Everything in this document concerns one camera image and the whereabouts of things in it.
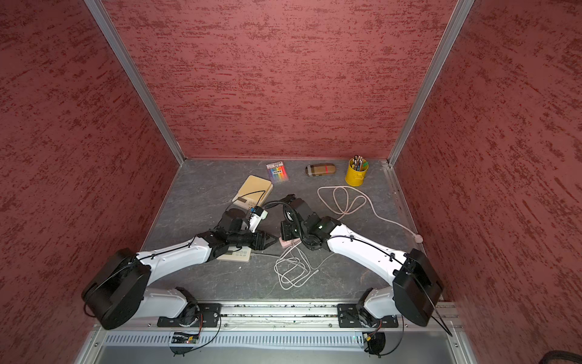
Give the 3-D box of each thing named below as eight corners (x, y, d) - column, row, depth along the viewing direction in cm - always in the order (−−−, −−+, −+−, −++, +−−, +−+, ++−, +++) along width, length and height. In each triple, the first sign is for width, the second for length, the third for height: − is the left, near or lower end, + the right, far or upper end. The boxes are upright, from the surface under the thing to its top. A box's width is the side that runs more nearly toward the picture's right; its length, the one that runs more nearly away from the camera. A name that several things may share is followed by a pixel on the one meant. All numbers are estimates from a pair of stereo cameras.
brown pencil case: (305, 176, 117) (306, 171, 114) (305, 168, 120) (305, 163, 117) (336, 176, 117) (337, 171, 114) (334, 168, 121) (335, 163, 117)
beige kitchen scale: (233, 203, 105) (231, 199, 103) (251, 177, 116) (250, 173, 113) (258, 213, 102) (257, 209, 100) (274, 185, 113) (274, 181, 110)
